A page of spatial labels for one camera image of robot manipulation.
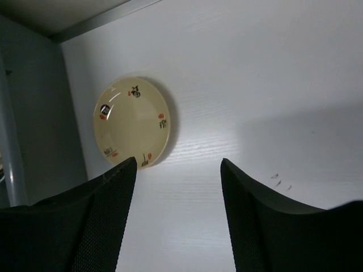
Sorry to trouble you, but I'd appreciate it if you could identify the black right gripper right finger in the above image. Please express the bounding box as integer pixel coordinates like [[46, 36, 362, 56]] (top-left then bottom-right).
[[221, 159, 362, 271]]

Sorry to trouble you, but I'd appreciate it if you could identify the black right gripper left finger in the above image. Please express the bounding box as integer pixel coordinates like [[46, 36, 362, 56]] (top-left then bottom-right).
[[1, 158, 137, 271]]

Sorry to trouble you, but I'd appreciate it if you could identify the cream plate with calligraphy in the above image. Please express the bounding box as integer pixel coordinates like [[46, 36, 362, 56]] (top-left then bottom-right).
[[93, 76, 172, 169]]

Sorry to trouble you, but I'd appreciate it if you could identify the grey plastic bin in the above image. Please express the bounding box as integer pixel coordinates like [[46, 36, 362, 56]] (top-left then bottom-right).
[[1, 17, 87, 206]]

